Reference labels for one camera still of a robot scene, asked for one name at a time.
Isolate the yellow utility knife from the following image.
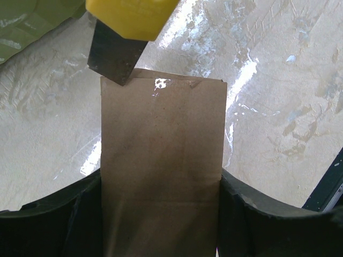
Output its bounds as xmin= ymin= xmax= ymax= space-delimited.
xmin=85 ymin=0 xmax=178 ymax=86

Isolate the olive green plastic basin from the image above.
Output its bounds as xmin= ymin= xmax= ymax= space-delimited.
xmin=1 ymin=0 xmax=86 ymax=64

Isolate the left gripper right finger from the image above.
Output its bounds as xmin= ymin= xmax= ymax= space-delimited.
xmin=217 ymin=170 xmax=342 ymax=256

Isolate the brown cardboard express box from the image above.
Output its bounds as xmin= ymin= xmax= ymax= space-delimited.
xmin=100 ymin=70 xmax=227 ymax=256

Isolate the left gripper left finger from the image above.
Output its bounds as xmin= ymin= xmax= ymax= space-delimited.
xmin=1 ymin=170 xmax=103 ymax=256

